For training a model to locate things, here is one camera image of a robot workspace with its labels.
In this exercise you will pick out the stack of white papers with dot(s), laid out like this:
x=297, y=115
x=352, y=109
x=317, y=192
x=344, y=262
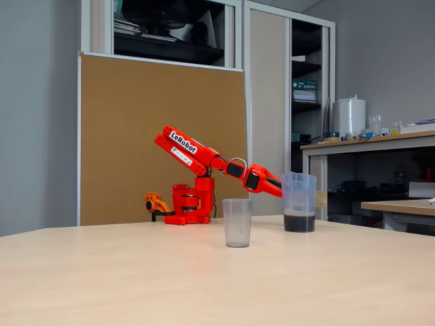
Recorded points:
x=125, y=27
x=304, y=96

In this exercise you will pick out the grey metal storage cabinet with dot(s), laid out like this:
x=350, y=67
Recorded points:
x=98, y=27
x=268, y=102

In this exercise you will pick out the white cylindrical canister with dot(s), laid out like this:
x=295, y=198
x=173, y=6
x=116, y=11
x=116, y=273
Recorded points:
x=348, y=115

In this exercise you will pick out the teal small box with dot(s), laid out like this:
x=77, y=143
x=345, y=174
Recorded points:
x=300, y=137

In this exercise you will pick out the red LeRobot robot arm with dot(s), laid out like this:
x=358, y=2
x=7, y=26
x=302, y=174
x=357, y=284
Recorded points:
x=190, y=149

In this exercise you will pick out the clear water bottle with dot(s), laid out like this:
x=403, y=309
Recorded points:
x=400, y=175

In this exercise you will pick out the orange table clamp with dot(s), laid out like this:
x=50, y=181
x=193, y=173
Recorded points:
x=156, y=204

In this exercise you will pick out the beige tape roll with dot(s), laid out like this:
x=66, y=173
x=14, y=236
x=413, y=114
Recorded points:
x=331, y=139

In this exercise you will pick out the wooden-top workbench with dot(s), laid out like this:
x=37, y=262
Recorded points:
x=367, y=142

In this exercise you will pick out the clear drinking glass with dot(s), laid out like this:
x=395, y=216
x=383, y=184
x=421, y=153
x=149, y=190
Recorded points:
x=375, y=124

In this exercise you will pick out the black plastic equipment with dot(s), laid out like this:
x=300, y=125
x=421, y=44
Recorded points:
x=159, y=15

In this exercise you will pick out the green books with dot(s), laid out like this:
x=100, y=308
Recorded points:
x=304, y=85

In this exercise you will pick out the small bottle yellow label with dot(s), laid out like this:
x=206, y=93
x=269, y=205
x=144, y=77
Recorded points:
x=396, y=129

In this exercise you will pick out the clear plastic cup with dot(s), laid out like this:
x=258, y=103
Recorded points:
x=237, y=224

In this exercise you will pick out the white paper sheet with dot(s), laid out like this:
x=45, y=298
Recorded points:
x=207, y=30

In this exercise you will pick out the wooden-top side table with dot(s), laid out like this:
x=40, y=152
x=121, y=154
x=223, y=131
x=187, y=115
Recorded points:
x=397, y=206

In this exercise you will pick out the white flat box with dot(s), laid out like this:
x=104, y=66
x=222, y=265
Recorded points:
x=418, y=128

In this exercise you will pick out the blue tape roll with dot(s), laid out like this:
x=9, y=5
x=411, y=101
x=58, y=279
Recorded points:
x=332, y=134

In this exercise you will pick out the brown cork pin board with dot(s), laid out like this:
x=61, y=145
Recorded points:
x=136, y=102

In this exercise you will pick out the white storage box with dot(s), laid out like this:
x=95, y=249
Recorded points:
x=421, y=190

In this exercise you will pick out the translucent plastic measuring pitcher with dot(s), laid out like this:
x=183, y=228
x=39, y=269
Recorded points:
x=299, y=224

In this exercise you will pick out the red plastic object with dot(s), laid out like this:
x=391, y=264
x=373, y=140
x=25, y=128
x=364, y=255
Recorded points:
x=429, y=175

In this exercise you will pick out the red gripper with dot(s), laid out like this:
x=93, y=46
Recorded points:
x=261, y=178

